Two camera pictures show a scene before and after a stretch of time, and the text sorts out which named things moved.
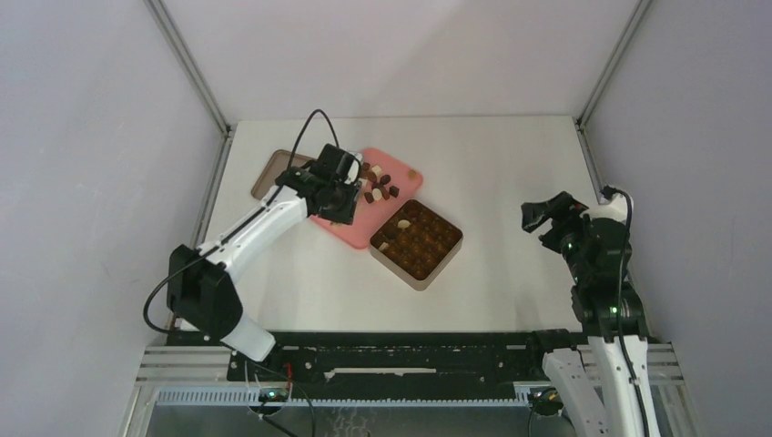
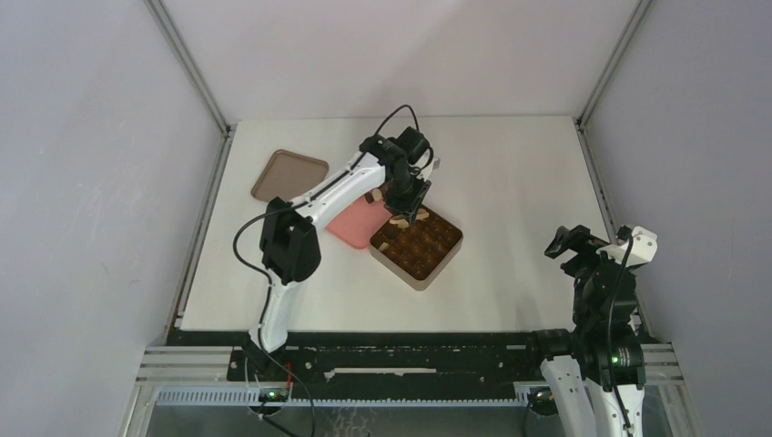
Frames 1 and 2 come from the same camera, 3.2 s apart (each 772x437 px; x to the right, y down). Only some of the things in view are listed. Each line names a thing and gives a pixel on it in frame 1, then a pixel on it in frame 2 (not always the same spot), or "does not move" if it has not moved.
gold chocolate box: (415, 244) does not move
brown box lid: (277, 165) does not move
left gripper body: (341, 206) to (404, 196)
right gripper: (563, 208) to (578, 238)
